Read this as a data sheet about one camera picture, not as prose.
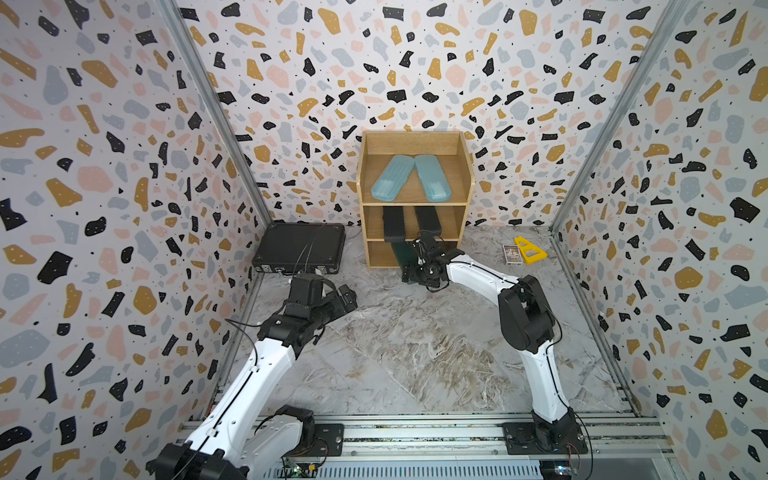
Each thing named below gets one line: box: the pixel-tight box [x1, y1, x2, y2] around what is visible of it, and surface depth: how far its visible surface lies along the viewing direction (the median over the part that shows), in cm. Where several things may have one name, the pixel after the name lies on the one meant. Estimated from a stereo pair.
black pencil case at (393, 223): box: [382, 206, 406, 243], surface depth 100 cm
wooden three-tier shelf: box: [356, 131, 475, 269], surface depth 98 cm
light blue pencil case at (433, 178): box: [414, 155, 452, 202], surface depth 92 cm
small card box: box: [502, 245, 523, 265], surface depth 115 cm
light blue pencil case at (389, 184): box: [371, 155, 415, 202], surface depth 90 cm
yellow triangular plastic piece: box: [514, 236, 548, 265], surface depth 115 cm
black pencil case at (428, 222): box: [414, 206, 442, 242], surface depth 102 cm
